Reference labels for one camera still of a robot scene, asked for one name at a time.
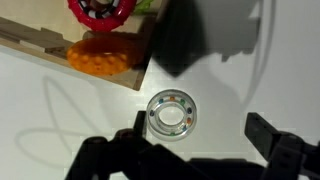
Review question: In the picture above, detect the red ring toy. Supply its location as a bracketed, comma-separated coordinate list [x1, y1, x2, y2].
[67, 0, 137, 32]

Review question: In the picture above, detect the lime green toy piece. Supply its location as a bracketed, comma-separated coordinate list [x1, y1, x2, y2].
[133, 0, 154, 14]

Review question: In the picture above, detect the wooden slatted tray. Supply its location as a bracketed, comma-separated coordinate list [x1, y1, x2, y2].
[0, 0, 169, 90]

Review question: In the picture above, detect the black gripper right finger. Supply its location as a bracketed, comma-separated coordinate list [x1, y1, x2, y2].
[244, 112, 281, 160]

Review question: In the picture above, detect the orange studded ring toy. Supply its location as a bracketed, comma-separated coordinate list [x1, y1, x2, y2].
[66, 37, 140, 76]

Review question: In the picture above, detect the white round table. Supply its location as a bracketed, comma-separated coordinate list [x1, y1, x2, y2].
[0, 0, 320, 180]

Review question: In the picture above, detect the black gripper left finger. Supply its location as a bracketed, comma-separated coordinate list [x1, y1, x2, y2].
[133, 111, 147, 137]

